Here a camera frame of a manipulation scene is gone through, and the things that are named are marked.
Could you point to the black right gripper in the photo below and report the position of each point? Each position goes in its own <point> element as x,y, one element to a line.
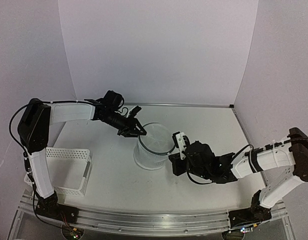
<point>178,170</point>

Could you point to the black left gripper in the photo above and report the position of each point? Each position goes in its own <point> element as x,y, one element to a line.
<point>130,128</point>

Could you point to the white mesh laundry bag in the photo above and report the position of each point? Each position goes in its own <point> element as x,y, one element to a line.
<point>152,149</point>

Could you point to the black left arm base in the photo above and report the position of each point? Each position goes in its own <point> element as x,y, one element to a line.
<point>51,209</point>

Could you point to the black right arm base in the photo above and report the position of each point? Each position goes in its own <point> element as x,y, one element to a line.
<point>251,212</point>

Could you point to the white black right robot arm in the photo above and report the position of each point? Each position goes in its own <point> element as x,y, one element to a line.
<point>290,153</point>

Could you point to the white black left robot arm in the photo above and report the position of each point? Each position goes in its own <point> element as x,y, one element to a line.
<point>38,116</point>

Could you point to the white perforated plastic basket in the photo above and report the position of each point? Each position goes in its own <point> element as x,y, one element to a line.
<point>60,170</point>

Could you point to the aluminium rear table rail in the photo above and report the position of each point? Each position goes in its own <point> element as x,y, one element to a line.
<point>192,105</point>

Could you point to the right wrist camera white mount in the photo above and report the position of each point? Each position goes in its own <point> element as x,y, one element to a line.
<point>181,142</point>

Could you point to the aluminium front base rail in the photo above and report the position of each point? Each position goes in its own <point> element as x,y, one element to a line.
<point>141,224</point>

